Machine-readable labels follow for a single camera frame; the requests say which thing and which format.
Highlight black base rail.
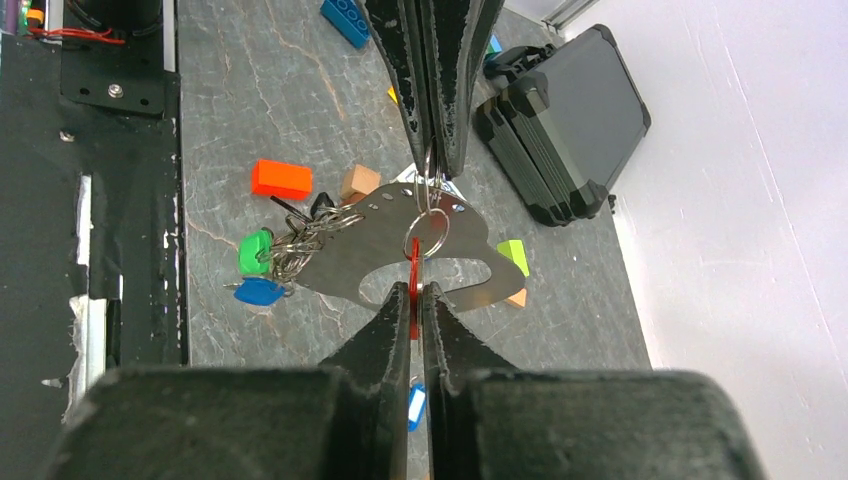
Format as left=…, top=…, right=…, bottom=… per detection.
left=1, top=1, right=188, bottom=479

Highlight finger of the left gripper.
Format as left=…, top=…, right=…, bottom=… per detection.
left=357, top=0, right=434, bottom=169
left=420, top=0, right=503, bottom=179

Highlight blue key tag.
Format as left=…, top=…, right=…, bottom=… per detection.
left=407, top=384, right=427, bottom=432
left=233, top=277, right=288, bottom=307

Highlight blue lego brick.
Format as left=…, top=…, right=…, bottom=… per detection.
left=320, top=0, right=370, bottom=49

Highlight metal keyring plate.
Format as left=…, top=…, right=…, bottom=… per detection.
left=296, top=182, right=525, bottom=312

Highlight silver split ring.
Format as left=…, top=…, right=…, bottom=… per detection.
left=402, top=142, right=452, bottom=261

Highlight red lego brick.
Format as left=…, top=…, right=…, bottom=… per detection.
left=251, top=159, right=313, bottom=201

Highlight black key fob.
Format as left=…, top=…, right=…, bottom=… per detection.
left=270, top=192, right=336, bottom=223

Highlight black hard case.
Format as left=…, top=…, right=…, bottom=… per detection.
left=473, top=24, right=652, bottom=227

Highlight red key tag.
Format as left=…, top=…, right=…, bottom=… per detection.
left=408, top=237, right=420, bottom=340

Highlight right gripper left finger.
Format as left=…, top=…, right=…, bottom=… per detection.
left=42, top=282, right=411, bottom=479

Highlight brown wooden cylinder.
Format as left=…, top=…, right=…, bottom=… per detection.
left=342, top=192, right=366, bottom=206

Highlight playing card box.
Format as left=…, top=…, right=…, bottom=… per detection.
left=391, top=163, right=466, bottom=200

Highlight blue green white lego stack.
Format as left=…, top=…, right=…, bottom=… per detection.
left=484, top=34, right=503, bottom=62

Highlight tan wooden block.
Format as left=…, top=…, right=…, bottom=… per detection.
left=505, top=288, right=528, bottom=309

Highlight light wooden block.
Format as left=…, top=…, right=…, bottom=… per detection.
left=340, top=164, right=381, bottom=200

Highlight green lego brick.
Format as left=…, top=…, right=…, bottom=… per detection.
left=496, top=239, right=530, bottom=277

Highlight green key tag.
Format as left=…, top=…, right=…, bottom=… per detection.
left=238, top=228, right=274, bottom=276

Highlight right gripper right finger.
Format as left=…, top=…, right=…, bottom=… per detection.
left=421, top=284, right=766, bottom=479

